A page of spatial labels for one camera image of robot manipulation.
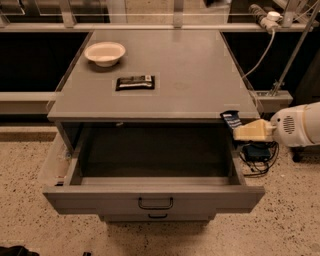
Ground blue rxbar blueberry wrapper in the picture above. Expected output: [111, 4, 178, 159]
[220, 110, 242, 131]

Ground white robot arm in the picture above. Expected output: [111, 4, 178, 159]
[233, 102, 320, 147]

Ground grey drawer cabinet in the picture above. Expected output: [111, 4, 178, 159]
[46, 29, 262, 224]

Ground open grey top drawer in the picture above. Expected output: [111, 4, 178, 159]
[44, 123, 265, 221]

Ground blue box on floor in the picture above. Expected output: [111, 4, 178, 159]
[243, 144, 271, 162]

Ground white power strip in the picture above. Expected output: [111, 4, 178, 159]
[249, 4, 282, 33]

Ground black snack bar wrapper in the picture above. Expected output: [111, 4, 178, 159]
[116, 75, 155, 91]

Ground metal diagonal rod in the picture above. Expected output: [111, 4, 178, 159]
[269, 0, 320, 96]

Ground white paper bowl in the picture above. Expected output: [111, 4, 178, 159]
[84, 42, 126, 67]

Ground black object bottom left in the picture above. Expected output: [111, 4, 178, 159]
[0, 246, 40, 256]

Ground black floor cables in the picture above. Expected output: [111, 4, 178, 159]
[239, 141, 280, 178]

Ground white power cable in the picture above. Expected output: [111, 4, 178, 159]
[241, 28, 277, 80]

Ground black lower drawer handle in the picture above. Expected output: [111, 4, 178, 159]
[148, 214, 168, 219]

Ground black drawer handle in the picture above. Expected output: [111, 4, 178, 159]
[138, 197, 174, 211]
[148, 214, 168, 219]

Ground black top drawer handle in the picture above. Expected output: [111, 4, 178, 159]
[138, 197, 174, 211]

